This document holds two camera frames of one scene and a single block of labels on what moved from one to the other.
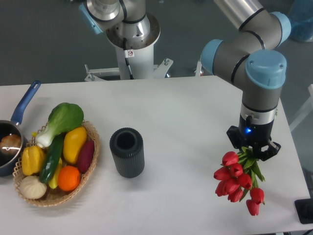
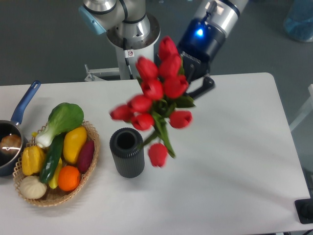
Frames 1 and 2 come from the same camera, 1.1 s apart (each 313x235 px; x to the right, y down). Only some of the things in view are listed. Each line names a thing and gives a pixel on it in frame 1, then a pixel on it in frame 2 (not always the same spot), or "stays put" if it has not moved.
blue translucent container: [301, 20] stays put
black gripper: [257, 136] → [199, 43]
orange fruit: [69, 178] stays put
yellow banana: [54, 182] stays put
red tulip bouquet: [238, 174] → [164, 87]
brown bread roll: [10, 144] stays put
